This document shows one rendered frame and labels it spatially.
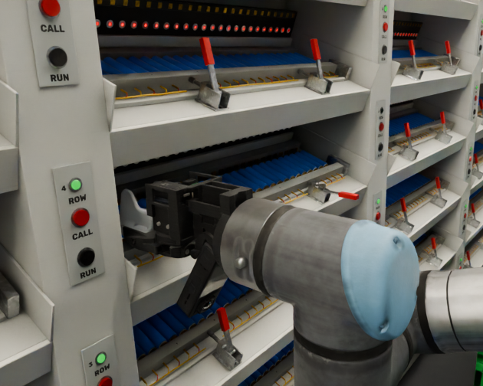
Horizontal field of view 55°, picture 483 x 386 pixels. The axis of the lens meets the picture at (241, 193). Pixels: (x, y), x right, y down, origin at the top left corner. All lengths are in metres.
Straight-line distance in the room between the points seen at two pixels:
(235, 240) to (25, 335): 0.23
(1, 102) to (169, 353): 0.43
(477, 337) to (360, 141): 0.56
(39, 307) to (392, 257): 0.34
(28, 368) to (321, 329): 0.29
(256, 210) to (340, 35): 0.62
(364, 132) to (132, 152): 0.58
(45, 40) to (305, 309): 0.33
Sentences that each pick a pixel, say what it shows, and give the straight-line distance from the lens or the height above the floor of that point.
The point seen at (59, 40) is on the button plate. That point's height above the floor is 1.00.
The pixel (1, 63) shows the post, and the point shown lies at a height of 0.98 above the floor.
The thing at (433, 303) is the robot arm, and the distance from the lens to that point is 0.53.
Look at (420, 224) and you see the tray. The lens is 1.39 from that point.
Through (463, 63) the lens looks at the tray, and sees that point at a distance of 1.64.
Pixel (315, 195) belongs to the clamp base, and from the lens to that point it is 0.87.
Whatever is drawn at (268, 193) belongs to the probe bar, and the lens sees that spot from 0.79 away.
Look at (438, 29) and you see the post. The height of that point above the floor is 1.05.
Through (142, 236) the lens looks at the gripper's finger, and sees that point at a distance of 0.55.
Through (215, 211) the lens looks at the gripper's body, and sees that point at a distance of 0.48.
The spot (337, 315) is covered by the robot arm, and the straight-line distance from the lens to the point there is 0.40.
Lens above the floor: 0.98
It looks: 16 degrees down
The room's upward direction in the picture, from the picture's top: 3 degrees counter-clockwise
